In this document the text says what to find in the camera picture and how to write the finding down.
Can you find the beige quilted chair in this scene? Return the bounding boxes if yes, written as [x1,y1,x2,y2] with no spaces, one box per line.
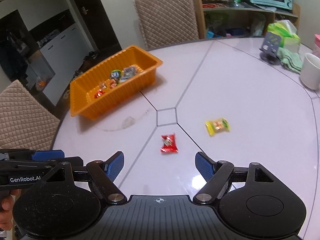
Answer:
[133,0,199,49]
[0,80,60,150]

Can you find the yellow candy packet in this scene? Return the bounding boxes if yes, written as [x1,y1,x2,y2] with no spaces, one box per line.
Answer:
[205,118,230,137]

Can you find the white cabinet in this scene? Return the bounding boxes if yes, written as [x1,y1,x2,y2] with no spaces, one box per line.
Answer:
[29,9,91,106]

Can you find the green tissue pack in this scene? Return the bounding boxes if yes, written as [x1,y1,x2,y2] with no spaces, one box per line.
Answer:
[267,20,300,53]

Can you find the grey black snack packet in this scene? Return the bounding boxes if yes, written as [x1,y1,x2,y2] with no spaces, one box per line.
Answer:
[119,65,139,83]

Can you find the person's left hand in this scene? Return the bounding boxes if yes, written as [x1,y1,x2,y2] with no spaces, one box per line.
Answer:
[0,190,21,230]

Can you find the green folded cloth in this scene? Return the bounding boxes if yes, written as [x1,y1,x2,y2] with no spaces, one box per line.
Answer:
[277,48,303,74]

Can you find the white mug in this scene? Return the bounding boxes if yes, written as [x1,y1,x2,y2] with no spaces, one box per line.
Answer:
[300,53,320,90]

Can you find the beige quilted near chair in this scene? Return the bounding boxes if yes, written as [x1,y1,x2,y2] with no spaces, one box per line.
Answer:
[0,80,60,150]

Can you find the beige quilted far chair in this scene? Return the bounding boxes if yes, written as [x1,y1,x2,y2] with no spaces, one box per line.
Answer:
[133,0,199,49]

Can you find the wooden shelf unit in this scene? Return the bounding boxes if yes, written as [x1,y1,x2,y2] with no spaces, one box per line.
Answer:
[193,0,301,39]

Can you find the orange plastic tray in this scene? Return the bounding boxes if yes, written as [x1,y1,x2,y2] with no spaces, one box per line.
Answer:
[70,46,163,120]

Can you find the pink lidded cup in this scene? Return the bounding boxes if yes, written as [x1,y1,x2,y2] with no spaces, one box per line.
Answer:
[312,34,320,58]

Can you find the small red candy packet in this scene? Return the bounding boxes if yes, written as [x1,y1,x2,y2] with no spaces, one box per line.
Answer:
[160,133,178,153]

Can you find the long green snack tube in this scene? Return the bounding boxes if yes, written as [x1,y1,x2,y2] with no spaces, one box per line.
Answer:
[109,69,123,89]

